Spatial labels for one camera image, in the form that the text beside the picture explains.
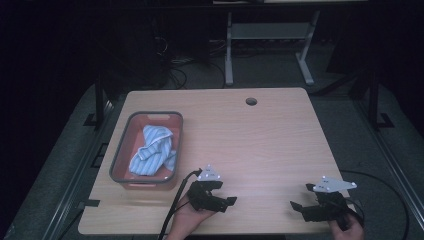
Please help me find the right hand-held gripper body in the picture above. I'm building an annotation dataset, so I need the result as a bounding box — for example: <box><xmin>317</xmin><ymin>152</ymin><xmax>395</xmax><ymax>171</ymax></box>
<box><xmin>311</xmin><ymin>176</ymin><xmax>358</xmax><ymax>232</ymax></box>

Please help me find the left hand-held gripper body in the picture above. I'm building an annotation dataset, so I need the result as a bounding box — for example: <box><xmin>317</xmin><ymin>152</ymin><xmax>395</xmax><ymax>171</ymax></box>
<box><xmin>186</xmin><ymin>164</ymin><xmax>224</xmax><ymax>212</ymax></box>

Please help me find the blue striped cloth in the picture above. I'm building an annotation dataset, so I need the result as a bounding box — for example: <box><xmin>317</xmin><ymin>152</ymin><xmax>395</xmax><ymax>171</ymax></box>
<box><xmin>128</xmin><ymin>124</ymin><xmax>177</xmax><ymax>177</ymax></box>

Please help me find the red plastic basket grey rim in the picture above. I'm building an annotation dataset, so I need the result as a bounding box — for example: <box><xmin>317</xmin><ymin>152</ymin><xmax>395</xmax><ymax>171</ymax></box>
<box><xmin>108</xmin><ymin>110</ymin><xmax>184</xmax><ymax>191</ymax></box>

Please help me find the person's left hand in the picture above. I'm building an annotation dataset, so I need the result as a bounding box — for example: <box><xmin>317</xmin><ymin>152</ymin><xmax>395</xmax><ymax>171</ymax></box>
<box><xmin>165</xmin><ymin>194</ymin><xmax>218</xmax><ymax>240</ymax></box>

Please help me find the person's right hand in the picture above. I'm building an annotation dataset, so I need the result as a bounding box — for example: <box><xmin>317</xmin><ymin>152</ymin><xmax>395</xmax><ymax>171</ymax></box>
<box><xmin>328</xmin><ymin>213</ymin><xmax>366</xmax><ymax>240</ymax></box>

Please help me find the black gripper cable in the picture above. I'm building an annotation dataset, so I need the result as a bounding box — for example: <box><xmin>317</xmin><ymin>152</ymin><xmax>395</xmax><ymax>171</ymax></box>
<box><xmin>157</xmin><ymin>168</ymin><xmax>203</xmax><ymax>240</ymax></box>
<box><xmin>339</xmin><ymin>169</ymin><xmax>410</xmax><ymax>240</ymax></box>

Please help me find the aluminium frame rail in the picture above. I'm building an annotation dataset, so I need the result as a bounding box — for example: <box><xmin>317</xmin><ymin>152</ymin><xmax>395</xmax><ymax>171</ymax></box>
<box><xmin>352</xmin><ymin>98</ymin><xmax>424</xmax><ymax>223</ymax></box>
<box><xmin>41</xmin><ymin>98</ymin><xmax>116</xmax><ymax>240</ymax></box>

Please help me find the black metal stand post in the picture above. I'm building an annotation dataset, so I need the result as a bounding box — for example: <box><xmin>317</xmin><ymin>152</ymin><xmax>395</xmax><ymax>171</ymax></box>
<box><xmin>83</xmin><ymin>74</ymin><xmax>107</xmax><ymax>129</ymax></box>
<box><xmin>366</xmin><ymin>63</ymin><xmax>395</xmax><ymax>131</ymax></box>

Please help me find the bundle of floor cables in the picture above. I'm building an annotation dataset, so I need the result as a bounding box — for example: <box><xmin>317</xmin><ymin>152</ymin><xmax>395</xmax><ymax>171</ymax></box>
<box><xmin>154</xmin><ymin>34</ymin><xmax>228</xmax><ymax>90</ymax></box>

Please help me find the grey metal stand frame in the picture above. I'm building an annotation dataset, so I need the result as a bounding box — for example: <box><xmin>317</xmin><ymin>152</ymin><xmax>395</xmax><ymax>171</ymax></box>
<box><xmin>224</xmin><ymin>10</ymin><xmax>321</xmax><ymax>87</ymax></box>

